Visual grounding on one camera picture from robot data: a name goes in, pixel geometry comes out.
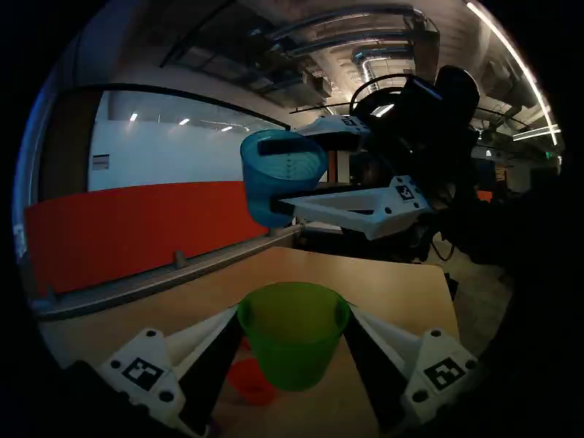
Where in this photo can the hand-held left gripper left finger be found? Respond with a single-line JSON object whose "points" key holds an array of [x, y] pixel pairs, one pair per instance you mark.
{"points": [[182, 351]]}

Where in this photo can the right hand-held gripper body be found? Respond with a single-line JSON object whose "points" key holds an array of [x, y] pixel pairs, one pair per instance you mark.
{"points": [[424, 137]]}

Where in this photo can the red desk screen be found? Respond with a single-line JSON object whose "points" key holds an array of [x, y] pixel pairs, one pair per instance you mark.
{"points": [[137, 232]]}

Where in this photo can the blue plastic cup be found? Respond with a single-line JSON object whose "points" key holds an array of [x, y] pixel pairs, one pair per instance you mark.
{"points": [[273, 178]]}

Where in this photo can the green plastic cup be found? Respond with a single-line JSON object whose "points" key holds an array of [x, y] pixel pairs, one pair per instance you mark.
{"points": [[292, 337]]}

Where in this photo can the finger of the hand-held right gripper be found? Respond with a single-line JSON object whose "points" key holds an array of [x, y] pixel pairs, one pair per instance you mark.
{"points": [[333, 130], [365, 210]]}

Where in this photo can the red plastic cup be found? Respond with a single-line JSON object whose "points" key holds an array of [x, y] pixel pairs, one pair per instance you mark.
{"points": [[248, 381]]}

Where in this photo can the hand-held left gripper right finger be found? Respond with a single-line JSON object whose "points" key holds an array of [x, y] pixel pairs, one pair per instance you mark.
{"points": [[410, 353]]}

